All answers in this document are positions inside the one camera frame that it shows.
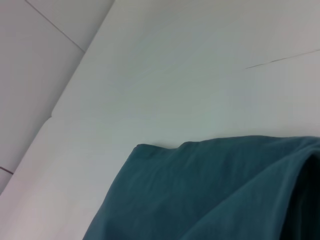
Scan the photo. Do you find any teal blue t-shirt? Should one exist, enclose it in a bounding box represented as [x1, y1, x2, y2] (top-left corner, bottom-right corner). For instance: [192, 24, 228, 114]
[81, 135, 320, 240]

